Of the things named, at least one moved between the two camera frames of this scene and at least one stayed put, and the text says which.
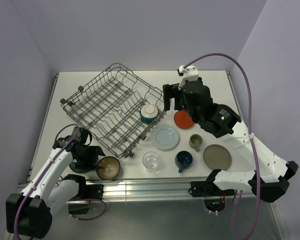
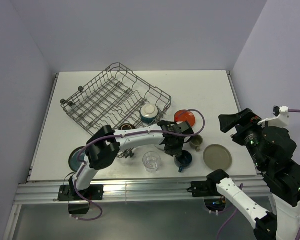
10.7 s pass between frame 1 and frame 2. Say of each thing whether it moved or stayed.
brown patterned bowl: moved
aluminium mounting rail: stayed
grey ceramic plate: stayed
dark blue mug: stayed
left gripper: moved
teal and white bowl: stayed
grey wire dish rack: stayed
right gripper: moved
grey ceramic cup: stayed
